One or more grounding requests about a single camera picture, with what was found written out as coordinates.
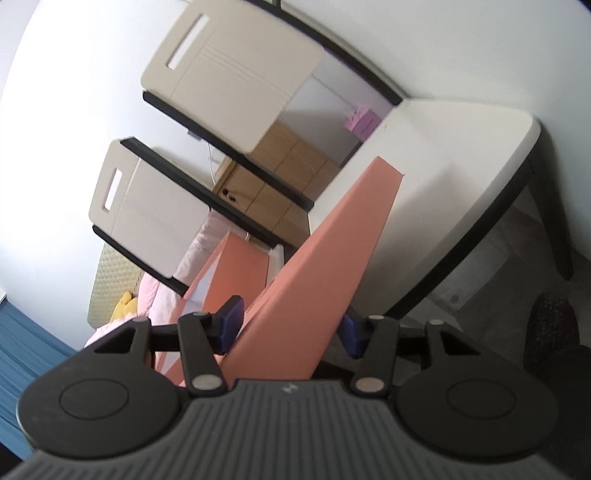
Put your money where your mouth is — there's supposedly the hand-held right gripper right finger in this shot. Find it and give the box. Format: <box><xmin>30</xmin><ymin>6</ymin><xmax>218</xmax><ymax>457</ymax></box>
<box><xmin>339</xmin><ymin>314</ymin><xmax>485</xmax><ymax>398</ymax></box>

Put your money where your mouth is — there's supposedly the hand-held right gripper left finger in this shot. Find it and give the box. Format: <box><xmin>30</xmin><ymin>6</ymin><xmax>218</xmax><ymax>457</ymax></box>
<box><xmin>83</xmin><ymin>295</ymin><xmax>245</xmax><ymax>398</ymax></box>

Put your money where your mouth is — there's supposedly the orange cardboard box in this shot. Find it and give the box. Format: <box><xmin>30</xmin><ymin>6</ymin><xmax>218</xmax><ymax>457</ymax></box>
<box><xmin>185</xmin><ymin>231</ymin><xmax>271</xmax><ymax>319</ymax></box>

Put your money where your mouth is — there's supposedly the orange box lid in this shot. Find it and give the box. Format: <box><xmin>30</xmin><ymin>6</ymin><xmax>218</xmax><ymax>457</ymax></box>
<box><xmin>154</xmin><ymin>156</ymin><xmax>405</xmax><ymax>386</ymax></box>

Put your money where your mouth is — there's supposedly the white desktop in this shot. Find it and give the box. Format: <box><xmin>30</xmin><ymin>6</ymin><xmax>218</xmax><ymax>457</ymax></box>
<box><xmin>270</xmin><ymin>99</ymin><xmax>575</xmax><ymax>324</ymax></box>

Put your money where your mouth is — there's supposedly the yellow plush toy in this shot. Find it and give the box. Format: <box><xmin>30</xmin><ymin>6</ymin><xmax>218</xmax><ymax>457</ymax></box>
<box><xmin>110</xmin><ymin>292</ymin><xmax>139</xmax><ymax>321</ymax></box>

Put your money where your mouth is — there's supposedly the beige quilted headboard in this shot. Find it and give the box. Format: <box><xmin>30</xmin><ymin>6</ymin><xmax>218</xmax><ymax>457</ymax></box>
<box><xmin>88</xmin><ymin>242</ymin><xmax>144</xmax><ymax>328</ymax></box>

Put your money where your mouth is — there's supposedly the wooden nightstand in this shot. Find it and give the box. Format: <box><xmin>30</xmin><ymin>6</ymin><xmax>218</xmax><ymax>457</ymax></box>
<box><xmin>212</xmin><ymin>121</ymin><xmax>340</xmax><ymax>245</ymax></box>

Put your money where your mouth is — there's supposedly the dark mesh object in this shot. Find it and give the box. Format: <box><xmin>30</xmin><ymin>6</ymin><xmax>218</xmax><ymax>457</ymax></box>
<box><xmin>523</xmin><ymin>287</ymin><xmax>581</xmax><ymax>370</ymax></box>

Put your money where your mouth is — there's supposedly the blue cloth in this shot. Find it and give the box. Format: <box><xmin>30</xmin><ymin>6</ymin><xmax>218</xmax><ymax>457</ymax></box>
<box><xmin>0</xmin><ymin>300</ymin><xmax>80</xmax><ymax>460</ymax></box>

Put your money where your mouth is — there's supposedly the small pink box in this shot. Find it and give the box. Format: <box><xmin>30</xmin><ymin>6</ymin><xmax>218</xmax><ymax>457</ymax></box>
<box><xmin>344</xmin><ymin>105</ymin><xmax>382</xmax><ymax>138</ymax></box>

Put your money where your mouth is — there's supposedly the beige chair with black frame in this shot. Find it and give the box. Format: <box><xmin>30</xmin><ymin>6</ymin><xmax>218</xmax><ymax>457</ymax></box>
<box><xmin>89</xmin><ymin>137</ymin><xmax>298</xmax><ymax>295</ymax></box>
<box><xmin>141</xmin><ymin>0</ymin><xmax>408</xmax><ymax>210</ymax></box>

